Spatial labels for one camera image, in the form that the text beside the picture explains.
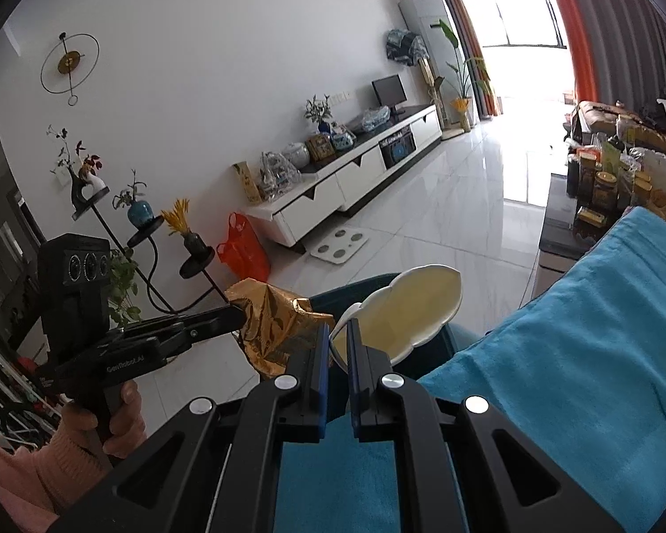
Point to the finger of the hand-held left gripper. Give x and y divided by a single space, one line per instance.
200 343
211 317

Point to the balcony window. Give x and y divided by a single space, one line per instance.
510 11

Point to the blue white porcelain pot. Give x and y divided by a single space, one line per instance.
343 137

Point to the white leaf-shaped plate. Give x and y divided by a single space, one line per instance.
410 311

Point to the green trailing plant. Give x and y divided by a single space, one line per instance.
123 288

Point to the grey orange striped curtain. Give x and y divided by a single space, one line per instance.
466 28

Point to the black monitor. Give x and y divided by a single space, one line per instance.
387 91

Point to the group of jars and packets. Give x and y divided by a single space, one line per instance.
604 189

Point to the gold foil bag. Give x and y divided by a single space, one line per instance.
272 322

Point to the white TV cabinet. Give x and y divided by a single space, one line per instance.
316 200

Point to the white bathroom scale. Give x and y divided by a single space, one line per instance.
338 245

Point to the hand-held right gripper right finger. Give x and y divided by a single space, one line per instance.
353 377

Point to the clear plastic bag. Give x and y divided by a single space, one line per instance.
277 177

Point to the person's left forearm pink sleeve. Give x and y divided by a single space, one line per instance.
22 472

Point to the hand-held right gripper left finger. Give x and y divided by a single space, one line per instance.
324 377

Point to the tall gold floor ornament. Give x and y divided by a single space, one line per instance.
432 89

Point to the bonsai in blue pot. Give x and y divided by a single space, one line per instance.
321 116

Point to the dark vase yellow flowers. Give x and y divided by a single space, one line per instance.
191 241

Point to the kraft paper pouch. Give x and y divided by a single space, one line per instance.
660 189

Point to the white ceramic jar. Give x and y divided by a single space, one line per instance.
296 155

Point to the blue patterned cloth bundle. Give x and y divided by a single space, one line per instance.
404 47

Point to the person's left hand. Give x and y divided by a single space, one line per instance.
127 422

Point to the plastic wrapped tray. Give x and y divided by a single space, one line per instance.
373 119

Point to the white vase red flowers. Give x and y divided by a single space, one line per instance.
91 177

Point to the orange plastic bag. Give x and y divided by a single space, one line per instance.
243 252

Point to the metal drying rack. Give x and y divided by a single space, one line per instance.
11 400

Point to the white wall sockets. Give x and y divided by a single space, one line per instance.
338 99

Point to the blue towel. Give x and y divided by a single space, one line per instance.
560 355

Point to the dark glass coffee table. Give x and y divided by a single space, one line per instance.
558 222

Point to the brown sofa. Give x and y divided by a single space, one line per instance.
599 116

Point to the blue vase with plant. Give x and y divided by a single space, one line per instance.
141 214

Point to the black appliance with blue display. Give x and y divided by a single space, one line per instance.
398 149

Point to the tall leafy plant yellow pot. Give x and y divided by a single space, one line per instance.
462 111

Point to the white standing air conditioner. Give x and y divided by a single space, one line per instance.
424 16

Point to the black tiered plant stand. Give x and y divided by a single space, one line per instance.
150 283

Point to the yellow carton box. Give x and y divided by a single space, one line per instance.
248 182

